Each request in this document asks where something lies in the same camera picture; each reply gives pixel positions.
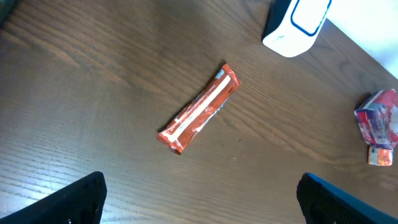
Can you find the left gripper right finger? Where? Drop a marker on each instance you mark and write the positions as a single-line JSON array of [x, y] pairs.
[[322, 202]]

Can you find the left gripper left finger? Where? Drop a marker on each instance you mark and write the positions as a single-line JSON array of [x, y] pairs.
[[79, 202]]

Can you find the small orange carton box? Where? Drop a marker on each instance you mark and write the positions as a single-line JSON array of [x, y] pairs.
[[379, 156]]

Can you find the red purple snack bag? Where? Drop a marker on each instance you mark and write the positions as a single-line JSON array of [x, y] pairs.
[[377, 119]]

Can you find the orange brown snack bar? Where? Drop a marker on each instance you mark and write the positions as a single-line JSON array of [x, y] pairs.
[[191, 120]]

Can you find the white barcode scanner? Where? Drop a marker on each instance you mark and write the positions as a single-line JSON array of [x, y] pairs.
[[292, 26]]

